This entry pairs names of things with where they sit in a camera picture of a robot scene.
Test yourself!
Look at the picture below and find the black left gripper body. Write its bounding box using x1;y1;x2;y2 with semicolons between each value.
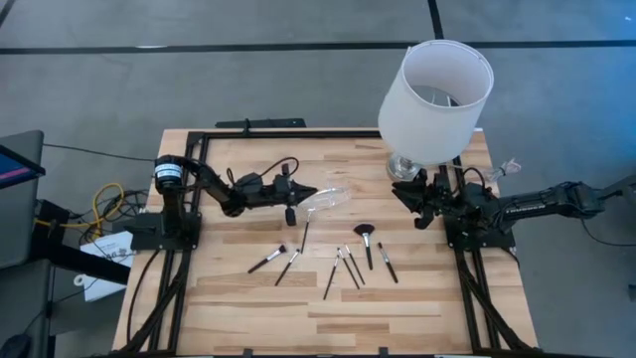
233;171;300;210

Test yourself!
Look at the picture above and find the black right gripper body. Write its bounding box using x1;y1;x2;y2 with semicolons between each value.
421;171;468;216

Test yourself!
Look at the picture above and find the clear acrylic brush organizer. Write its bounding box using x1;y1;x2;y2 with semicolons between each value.
297;186;352;216

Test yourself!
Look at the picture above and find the round head black makeup brush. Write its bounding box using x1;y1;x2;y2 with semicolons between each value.
246;244;288;275

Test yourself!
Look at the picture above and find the large fluffy powder brush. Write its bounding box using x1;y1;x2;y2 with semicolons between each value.
353;223;377;271

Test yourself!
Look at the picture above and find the white shade silver table lamp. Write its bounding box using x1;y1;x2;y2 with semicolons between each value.
377;39;496;183

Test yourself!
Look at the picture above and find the clear plastic bag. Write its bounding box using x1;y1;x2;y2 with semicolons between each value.
484;157;523;183

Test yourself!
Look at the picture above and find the white paper sheet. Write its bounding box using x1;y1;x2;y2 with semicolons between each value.
79;231;135;303

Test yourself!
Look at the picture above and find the black stand base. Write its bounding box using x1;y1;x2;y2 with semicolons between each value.
32;198;131;286

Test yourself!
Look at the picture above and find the grey side table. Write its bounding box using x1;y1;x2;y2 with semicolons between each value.
0;129;51;269

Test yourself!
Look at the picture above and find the open laptop screen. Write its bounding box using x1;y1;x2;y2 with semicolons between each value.
0;143;47;191

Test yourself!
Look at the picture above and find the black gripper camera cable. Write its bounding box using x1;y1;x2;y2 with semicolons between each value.
226;156;300;188
459;166;491;190

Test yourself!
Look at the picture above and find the black aluminium table frame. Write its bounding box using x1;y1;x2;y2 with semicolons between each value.
118;129;536;358

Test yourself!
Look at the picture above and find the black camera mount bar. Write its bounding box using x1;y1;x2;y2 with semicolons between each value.
215;117;308;130

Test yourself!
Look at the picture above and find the yellow cable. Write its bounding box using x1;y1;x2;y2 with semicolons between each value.
34;182;125;240

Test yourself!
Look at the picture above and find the thick black cable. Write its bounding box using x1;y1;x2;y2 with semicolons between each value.
126;248;160;344

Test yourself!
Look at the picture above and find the thin black floor cable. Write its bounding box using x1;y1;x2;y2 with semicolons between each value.
42;142;156;163
579;218;636;249

